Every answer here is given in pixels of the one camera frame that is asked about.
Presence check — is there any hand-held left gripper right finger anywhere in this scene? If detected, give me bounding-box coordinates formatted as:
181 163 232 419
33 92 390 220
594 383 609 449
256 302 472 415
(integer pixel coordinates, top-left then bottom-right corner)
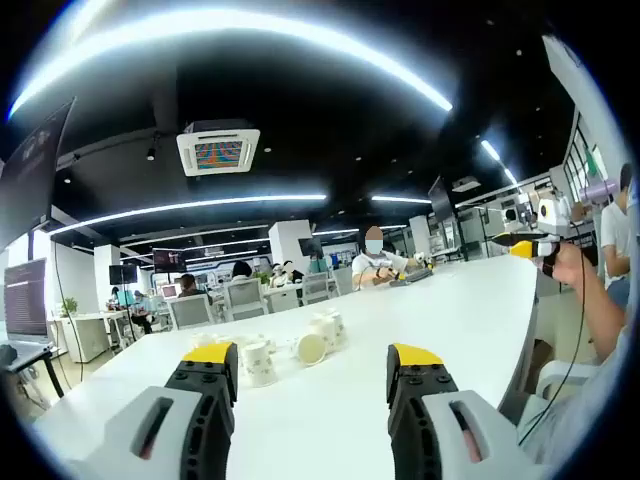
385 342 554 480

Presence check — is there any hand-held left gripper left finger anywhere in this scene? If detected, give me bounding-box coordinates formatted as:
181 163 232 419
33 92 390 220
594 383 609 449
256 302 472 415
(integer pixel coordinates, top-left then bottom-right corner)
62 341 240 480

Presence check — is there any cluster of paper cups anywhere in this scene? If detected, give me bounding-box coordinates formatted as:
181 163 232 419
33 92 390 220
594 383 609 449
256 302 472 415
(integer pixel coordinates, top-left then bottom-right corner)
189 307 349 389

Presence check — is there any person's right hand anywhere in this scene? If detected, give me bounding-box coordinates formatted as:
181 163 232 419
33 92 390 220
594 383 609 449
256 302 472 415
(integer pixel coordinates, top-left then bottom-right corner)
542 242 601 287

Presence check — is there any purple roll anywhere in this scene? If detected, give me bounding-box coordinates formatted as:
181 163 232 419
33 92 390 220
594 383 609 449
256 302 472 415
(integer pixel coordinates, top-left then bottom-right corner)
578 180 624 204

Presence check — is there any black hanging display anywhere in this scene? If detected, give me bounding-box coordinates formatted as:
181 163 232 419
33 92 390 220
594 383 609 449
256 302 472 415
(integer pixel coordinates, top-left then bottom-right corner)
428 174 454 224

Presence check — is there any white mesh office chair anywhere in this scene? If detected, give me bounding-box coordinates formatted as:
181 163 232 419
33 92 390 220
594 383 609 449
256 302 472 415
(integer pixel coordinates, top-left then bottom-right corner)
223 278 269 322
332 267 356 296
167 293 216 331
299 273 334 306

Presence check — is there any segmented ceiling light strip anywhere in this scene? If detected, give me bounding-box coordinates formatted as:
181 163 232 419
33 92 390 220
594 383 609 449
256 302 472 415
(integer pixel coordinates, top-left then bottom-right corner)
480 138 519 185

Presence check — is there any white table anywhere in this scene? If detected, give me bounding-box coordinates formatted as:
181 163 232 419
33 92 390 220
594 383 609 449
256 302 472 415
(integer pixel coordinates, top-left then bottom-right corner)
29 255 541 480

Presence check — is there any dark grey mat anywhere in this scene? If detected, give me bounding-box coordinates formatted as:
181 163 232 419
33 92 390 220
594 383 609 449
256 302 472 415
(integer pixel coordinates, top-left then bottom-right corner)
389 269 436 289

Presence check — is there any white chair armrest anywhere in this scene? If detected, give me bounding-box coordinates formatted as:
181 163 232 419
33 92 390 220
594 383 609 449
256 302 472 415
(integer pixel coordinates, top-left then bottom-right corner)
537 359 601 401

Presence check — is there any white tall panel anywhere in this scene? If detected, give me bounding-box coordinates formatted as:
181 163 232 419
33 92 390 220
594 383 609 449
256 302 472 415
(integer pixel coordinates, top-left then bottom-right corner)
542 33 619 166

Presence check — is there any dark red hanging display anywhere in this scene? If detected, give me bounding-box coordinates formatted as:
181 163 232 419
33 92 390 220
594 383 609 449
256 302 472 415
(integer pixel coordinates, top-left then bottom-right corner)
152 248 189 274

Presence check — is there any black monitor on stand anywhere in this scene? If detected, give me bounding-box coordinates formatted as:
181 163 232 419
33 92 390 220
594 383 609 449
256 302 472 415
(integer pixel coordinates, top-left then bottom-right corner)
108 263 139 284

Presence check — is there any person's torso grey shirt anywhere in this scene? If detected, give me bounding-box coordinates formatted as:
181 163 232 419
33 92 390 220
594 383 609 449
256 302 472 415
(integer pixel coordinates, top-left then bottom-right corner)
519 324 631 466

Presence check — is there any curved ceiling light strip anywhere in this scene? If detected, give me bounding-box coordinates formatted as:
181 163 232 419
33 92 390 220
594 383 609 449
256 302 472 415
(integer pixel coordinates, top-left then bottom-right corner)
49 193 327 236

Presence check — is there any ceiling air conditioner unit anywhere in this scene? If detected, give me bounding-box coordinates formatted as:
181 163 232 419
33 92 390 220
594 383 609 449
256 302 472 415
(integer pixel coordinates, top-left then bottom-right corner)
175 118 262 177

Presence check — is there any large dark hanging display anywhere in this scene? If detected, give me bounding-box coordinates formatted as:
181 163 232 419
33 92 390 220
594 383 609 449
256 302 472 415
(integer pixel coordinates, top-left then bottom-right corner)
0 97 77 251

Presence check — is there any long ceiling light strip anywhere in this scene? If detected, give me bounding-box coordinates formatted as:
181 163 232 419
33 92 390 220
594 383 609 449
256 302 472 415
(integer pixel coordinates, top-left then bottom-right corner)
8 8 454 121

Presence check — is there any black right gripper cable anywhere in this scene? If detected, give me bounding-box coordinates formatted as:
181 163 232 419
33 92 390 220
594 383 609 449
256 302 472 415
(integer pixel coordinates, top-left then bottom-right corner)
517 219 589 446

